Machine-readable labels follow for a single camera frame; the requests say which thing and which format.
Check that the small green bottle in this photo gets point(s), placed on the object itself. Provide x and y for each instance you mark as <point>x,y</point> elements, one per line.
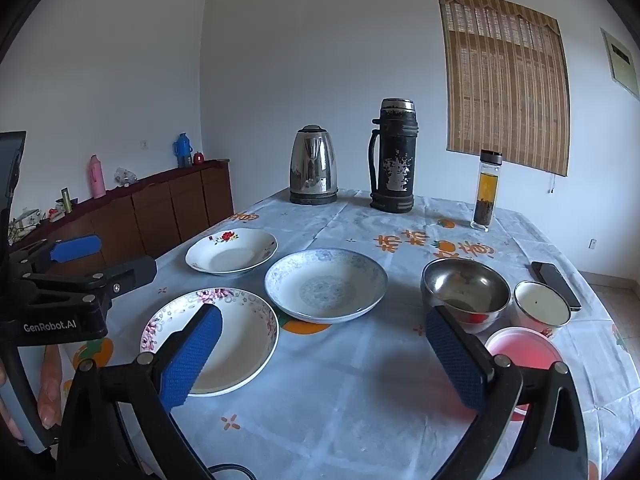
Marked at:
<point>65,201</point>

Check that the brown wooden sideboard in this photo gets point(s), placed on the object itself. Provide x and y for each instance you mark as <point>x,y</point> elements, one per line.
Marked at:
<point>150,215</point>

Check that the worn black thermos flask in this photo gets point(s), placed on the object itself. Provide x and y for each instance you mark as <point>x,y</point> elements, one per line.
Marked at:
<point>395,160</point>

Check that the white enamel bowl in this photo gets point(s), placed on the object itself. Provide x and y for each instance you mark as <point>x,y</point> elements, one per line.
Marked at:
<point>542,305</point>

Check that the person's left hand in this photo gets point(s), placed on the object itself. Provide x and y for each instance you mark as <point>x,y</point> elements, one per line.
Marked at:
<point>51,385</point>

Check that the crumpled clear plastic bag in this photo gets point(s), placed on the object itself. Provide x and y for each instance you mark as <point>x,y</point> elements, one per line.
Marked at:
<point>125,175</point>

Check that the pink thermos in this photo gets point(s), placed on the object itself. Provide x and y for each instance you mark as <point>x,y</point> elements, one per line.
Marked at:
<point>97,177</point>

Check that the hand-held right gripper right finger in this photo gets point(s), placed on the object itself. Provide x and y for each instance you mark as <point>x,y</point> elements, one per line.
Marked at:
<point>455,360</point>

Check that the stainless steel bowl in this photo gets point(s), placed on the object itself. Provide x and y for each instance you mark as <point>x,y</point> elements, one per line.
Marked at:
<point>465,287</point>

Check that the blue patterned plate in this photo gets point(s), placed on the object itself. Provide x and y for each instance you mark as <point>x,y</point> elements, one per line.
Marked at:
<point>326,285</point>

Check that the framed wall notice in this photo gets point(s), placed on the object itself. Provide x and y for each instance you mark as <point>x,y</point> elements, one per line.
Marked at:
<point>620,62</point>

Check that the clear tea bottle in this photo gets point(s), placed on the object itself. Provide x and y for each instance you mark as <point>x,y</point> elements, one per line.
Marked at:
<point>486,195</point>

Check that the blue thermos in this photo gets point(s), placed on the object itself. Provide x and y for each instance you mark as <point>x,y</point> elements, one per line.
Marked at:
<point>183,151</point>

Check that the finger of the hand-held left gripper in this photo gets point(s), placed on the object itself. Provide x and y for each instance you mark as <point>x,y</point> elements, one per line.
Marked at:
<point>135,270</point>
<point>75,249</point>

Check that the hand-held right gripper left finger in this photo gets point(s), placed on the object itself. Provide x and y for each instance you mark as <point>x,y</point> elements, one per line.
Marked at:
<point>192,355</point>

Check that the printed white tablecloth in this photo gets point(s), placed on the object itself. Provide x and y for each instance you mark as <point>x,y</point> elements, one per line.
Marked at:
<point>350,385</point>

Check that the stainless steel electric kettle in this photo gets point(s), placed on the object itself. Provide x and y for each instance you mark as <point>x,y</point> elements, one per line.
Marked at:
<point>312,165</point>

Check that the small red ornament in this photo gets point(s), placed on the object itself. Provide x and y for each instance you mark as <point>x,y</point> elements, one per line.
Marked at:
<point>198,158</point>

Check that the bamboo window blind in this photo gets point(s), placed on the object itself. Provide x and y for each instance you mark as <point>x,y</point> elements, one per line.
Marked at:
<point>505,80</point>

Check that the black smartphone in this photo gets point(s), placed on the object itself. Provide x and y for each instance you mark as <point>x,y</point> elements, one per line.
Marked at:
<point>555,282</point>

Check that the pink plastic bowl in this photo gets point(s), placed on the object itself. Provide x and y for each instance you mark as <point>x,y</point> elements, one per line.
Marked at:
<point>520,352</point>

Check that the white plate with red flowers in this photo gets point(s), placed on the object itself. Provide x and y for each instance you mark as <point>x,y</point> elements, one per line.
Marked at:
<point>231,252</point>

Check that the pink floral rimmed plate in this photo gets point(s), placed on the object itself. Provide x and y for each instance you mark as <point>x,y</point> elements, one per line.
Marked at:
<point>245,340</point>

